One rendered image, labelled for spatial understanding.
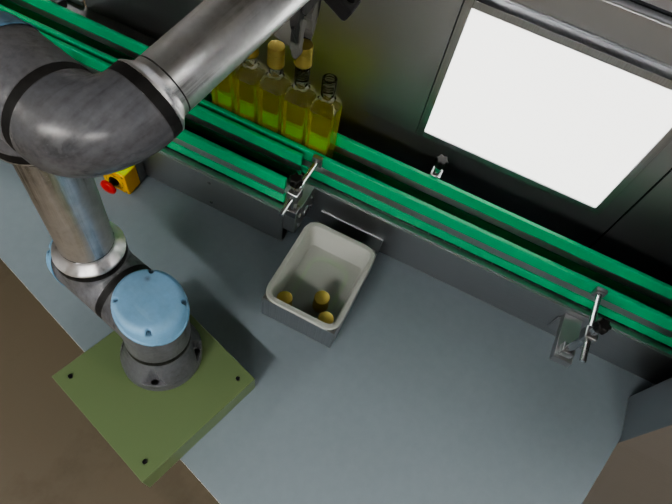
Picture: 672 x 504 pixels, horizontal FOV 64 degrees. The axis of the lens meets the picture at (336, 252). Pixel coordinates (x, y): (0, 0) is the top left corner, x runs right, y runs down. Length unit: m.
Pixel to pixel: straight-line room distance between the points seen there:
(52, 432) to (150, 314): 1.14
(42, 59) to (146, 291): 0.42
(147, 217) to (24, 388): 0.92
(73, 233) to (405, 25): 0.69
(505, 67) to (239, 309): 0.73
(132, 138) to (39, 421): 1.53
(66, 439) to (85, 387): 0.88
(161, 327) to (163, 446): 0.26
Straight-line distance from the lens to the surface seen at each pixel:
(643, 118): 1.11
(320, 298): 1.16
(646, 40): 1.04
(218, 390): 1.09
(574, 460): 1.30
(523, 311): 1.31
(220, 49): 0.64
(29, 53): 0.65
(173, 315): 0.91
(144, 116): 0.59
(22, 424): 2.05
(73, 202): 0.81
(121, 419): 1.10
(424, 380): 1.21
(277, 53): 1.10
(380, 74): 1.19
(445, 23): 1.07
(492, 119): 1.17
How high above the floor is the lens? 1.86
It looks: 59 degrees down
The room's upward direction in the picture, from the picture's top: 14 degrees clockwise
